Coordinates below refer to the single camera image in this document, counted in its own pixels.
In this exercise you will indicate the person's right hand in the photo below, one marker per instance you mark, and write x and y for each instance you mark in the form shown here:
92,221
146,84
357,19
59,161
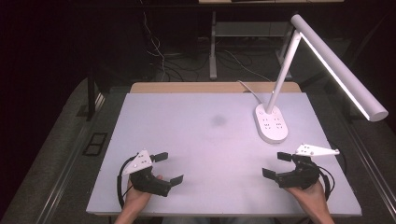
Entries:
309,197

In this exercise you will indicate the black metal stand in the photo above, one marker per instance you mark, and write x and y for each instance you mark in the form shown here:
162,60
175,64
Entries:
91,99

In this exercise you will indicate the white table mat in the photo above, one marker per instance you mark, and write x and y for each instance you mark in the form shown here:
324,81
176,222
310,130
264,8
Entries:
202,155

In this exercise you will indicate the person's left hand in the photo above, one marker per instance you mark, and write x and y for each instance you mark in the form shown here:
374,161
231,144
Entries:
135,199

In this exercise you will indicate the aluminium floor rail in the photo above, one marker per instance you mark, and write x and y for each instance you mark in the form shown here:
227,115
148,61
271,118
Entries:
70,161
369,155

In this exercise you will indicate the grey metal stand frame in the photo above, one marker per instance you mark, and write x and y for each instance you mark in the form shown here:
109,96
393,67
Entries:
213,62

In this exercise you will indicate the white desk lamp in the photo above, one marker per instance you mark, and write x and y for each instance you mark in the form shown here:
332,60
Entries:
271,127

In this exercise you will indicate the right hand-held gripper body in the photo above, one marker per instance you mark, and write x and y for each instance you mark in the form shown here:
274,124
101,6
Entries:
300,175

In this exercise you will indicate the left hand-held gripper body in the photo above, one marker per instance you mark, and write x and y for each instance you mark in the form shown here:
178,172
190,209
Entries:
146,182

